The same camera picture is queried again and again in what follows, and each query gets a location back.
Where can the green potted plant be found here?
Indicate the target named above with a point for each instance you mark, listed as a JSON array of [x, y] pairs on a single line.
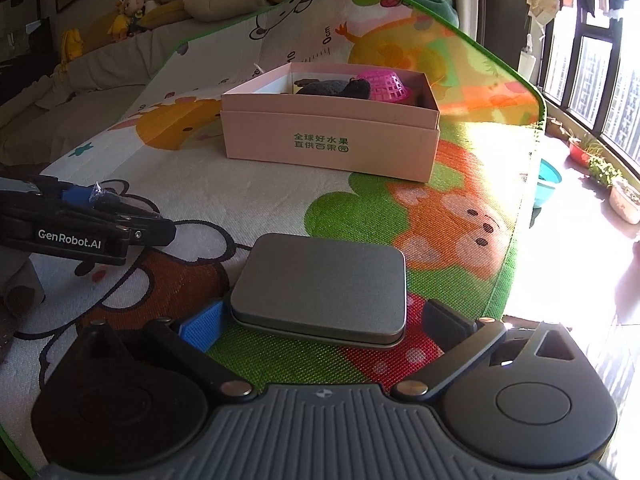
[[605, 172]]

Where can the red plant pot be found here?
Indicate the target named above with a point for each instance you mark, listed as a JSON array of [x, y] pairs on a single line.
[[582, 152]]

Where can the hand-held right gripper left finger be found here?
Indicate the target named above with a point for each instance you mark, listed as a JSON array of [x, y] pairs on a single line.
[[202, 325]]

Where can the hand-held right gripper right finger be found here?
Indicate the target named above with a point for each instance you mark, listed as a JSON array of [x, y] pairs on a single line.
[[442, 325]]

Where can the yellow duck plush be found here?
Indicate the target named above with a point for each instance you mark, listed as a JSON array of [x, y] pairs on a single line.
[[117, 22]]

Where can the pink plastic basket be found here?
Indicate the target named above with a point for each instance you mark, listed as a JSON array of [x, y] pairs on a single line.
[[382, 87]]

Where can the person's left hand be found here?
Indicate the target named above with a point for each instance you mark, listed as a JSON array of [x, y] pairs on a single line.
[[22, 292]]

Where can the beige covered sofa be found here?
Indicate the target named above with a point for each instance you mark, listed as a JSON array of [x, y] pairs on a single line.
[[100, 60]]

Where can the black plush toy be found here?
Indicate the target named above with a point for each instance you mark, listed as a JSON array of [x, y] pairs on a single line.
[[335, 89]]

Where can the black window frame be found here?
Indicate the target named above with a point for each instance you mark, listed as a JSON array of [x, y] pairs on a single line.
[[575, 75]]

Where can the cartoon play mat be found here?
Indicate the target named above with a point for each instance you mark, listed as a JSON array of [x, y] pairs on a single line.
[[300, 200]]

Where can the white planter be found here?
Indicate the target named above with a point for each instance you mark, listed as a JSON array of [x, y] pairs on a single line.
[[625, 202]]

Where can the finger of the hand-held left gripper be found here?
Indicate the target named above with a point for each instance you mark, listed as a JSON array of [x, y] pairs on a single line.
[[155, 234], [75, 196]]

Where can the plush doll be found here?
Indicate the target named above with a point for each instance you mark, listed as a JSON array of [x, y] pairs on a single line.
[[132, 10]]

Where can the blue bowl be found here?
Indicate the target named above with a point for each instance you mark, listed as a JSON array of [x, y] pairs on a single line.
[[547, 182]]

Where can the grey metal tin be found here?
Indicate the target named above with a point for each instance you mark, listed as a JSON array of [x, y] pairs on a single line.
[[320, 285]]

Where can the pink cardboard box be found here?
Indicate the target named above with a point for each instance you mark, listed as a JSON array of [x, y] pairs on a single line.
[[330, 147]]

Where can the small yellow plush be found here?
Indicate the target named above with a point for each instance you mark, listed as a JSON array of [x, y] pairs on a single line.
[[71, 45]]

